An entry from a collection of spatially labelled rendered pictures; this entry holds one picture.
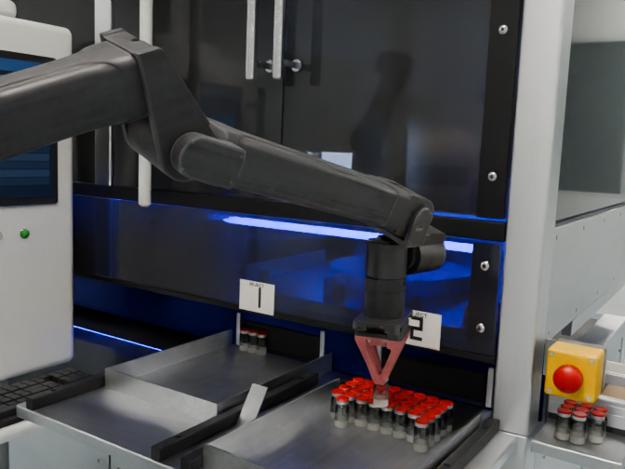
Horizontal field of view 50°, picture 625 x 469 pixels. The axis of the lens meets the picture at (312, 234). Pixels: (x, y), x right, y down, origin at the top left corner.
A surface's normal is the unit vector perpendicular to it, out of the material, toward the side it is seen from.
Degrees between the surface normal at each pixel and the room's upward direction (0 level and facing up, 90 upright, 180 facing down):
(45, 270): 90
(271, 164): 105
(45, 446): 90
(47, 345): 90
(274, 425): 90
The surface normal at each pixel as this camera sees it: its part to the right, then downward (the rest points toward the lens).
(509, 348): -0.54, 0.08
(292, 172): 0.65, 0.37
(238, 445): 0.83, 0.11
